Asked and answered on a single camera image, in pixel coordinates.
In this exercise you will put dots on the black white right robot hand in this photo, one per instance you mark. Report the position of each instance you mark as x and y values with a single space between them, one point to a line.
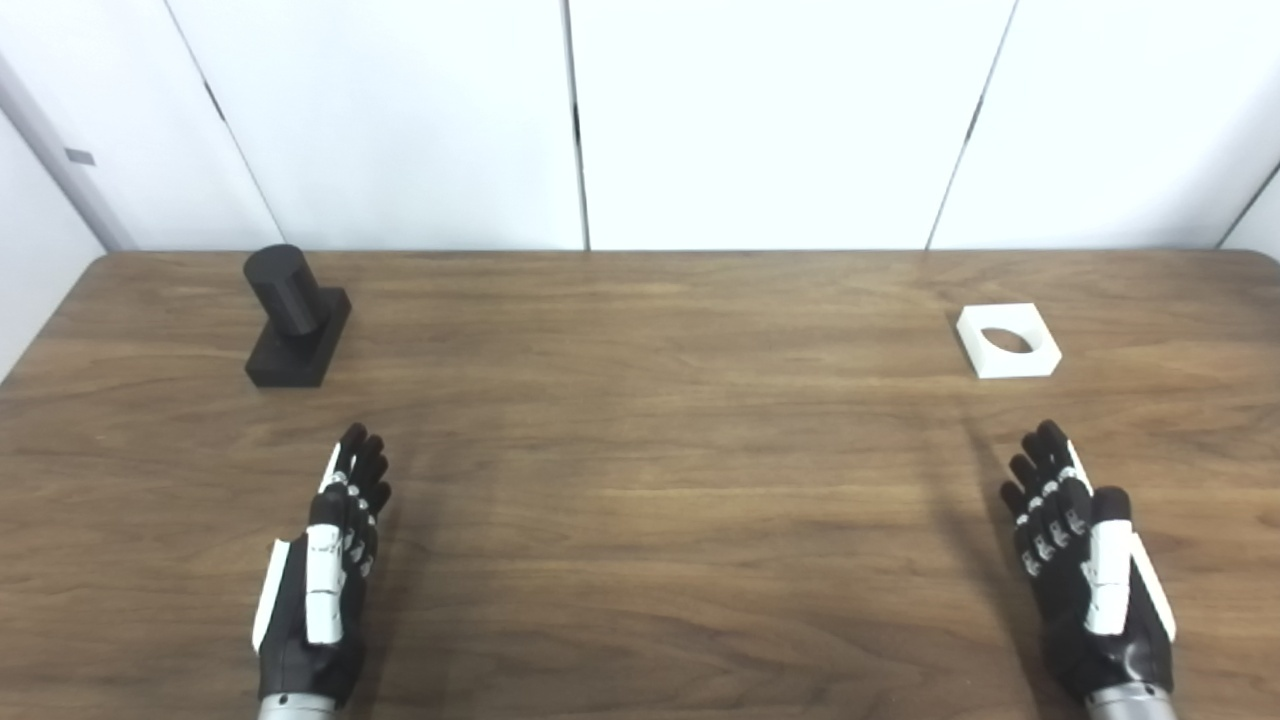
1105 590

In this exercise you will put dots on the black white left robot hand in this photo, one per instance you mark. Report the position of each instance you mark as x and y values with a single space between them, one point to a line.
323 590

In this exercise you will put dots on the white square piece with hole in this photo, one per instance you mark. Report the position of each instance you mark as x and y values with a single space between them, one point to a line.
1010 364

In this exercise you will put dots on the black cylindrical peg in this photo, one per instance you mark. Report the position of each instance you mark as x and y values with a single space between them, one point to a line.
290 300

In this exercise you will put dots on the small grey wall tag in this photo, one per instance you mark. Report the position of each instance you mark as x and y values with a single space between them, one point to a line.
80 157

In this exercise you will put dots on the grey wall corner post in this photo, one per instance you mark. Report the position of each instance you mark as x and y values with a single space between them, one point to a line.
60 160

